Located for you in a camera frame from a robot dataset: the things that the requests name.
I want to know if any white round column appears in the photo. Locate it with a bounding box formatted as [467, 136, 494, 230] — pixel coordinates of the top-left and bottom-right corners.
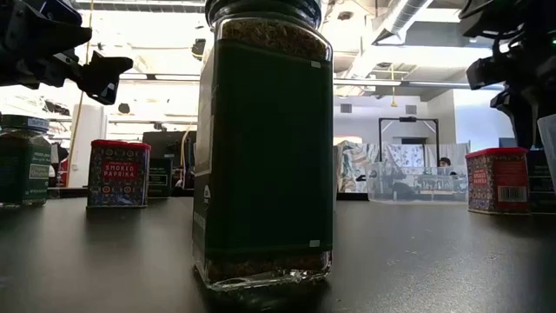
[69, 103, 108, 188]

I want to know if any clear plastic bin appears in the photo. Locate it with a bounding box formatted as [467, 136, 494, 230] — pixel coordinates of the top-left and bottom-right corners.
[367, 163, 470, 203]

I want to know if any green-lidded glass spice jar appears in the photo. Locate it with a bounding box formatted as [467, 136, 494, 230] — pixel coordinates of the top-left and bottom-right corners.
[0, 114, 52, 208]
[191, 0, 334, 291]

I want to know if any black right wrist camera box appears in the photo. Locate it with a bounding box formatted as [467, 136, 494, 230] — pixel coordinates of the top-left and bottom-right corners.
[466, 55, 507, 91]

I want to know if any silver ventilation duct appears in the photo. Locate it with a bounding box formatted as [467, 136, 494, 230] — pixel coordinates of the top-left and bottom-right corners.
[372, 0, 431, 44]

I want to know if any colourful patterned cloth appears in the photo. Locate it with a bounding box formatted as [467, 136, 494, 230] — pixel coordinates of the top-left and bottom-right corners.
[336, 139, 381, 194]

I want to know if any black TV screen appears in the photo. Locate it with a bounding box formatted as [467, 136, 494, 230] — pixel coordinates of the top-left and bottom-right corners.
[142, 130, 197, 166]

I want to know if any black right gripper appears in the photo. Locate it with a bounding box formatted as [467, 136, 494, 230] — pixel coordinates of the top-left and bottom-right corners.
[489, 41, 556, 150]

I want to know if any grey patterned cloth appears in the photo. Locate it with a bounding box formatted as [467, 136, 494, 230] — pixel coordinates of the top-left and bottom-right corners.
[381, 143, 426, 169]

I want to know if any plain white cloth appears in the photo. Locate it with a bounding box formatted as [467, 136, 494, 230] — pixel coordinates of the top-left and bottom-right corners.
[424, 142, 471, 167]

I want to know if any black metal frame stand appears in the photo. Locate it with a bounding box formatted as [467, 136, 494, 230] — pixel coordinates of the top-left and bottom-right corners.
[378, 116, 440, 166]

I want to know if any yellow hanging cord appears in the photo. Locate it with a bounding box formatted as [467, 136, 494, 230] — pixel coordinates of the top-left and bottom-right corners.
[64, 0, 95, 188]

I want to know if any red-lidded smoked paprika tin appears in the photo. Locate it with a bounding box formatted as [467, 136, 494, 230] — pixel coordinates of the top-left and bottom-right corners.
[85, 139, 152, 210]
[465, 147, 532, 216]

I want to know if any yellow hanging pendant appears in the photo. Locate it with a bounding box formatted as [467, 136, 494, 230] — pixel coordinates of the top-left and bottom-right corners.
[389, 64, 399, 108]

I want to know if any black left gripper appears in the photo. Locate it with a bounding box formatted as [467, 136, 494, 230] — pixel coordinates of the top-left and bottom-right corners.
[0, 0, 134, 105]

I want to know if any black office chair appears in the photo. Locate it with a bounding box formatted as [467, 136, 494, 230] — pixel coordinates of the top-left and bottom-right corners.
[50, 142, 70, 189]

